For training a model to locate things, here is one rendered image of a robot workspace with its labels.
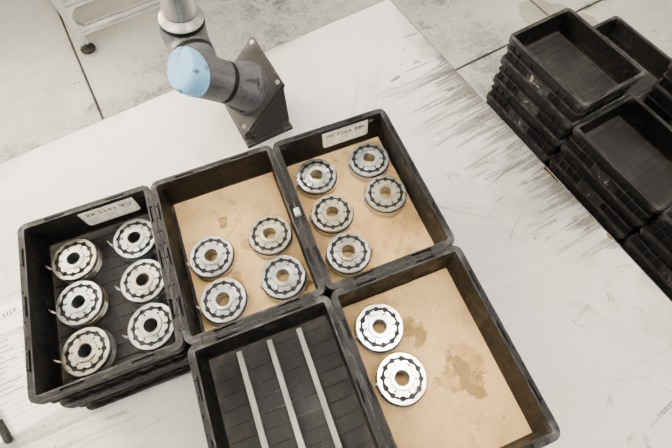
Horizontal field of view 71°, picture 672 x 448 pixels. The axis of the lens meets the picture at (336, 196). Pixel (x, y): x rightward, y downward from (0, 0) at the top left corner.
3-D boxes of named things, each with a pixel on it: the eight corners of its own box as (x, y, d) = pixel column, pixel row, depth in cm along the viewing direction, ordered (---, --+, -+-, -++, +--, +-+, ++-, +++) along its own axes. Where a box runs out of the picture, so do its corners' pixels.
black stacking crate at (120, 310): (47, 246, 116) (19, 227, 106) (165, 206, 120) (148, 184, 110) (63, 410, 98) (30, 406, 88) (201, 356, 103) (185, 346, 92)
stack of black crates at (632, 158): (538, 174, 198) (572, 126, 168) (591, 144, 205) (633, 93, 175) (608, 250, 182) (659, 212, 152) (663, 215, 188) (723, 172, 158)
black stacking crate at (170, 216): (167, 206, 120) (150, 184, 110) (276, 169, 125) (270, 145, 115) (202, 355, 103) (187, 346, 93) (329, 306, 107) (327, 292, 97)
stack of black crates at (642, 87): (546, 76, 224) (565, 39, 204) (592, 52, 230) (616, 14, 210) (608, 135, 207) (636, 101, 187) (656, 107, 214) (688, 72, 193)
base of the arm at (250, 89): (226, 91, 141) (198, 84, 134) (252, 52, 134) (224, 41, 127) (247, 126, 135) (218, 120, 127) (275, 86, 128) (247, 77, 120)
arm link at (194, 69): (217, 112, 128) (172, 103, 117) (201, 76, 133) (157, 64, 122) (241, 82, 122) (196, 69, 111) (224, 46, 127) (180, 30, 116)
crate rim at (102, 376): (23, 230, 107) (16, 225, 105) (152, 187, 112) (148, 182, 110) (35, 408, 90) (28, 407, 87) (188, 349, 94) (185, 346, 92)
